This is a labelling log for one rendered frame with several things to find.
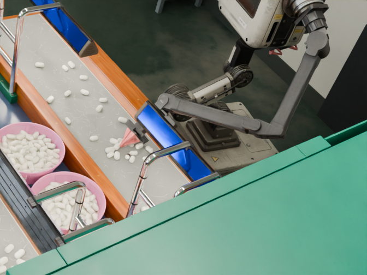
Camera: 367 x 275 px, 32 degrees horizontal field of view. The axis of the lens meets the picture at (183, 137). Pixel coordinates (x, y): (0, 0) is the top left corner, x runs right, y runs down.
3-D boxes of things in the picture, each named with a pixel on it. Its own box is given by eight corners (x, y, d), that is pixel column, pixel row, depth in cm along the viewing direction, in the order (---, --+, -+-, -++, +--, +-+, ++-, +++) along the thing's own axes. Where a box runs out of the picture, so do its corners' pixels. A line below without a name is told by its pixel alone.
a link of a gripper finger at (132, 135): (120, 147, 246) (138, 130, 247) (110, 135, 249) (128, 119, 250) (126, 153, 252) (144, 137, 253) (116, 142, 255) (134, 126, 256)
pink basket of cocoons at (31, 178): (39, 132, 255) (42, 114, 249) (74, 177, 243) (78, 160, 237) (-24, 151, 239) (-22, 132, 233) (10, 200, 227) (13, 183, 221)
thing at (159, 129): (151, 112, 225) (156, 96, 221) (268, 239, 196) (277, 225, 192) (133, 118, 221) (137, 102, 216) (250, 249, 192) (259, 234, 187)
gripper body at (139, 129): (140, 137, 245) (154, 124, 246) (125, 121, 250) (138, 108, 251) (146, 144, 251) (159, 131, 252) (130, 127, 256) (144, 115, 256)
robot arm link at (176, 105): (267, 126, 242) (262, 119, 232) (262, 140, 241) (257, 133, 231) (167, 97, 257) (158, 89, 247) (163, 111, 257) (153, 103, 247)
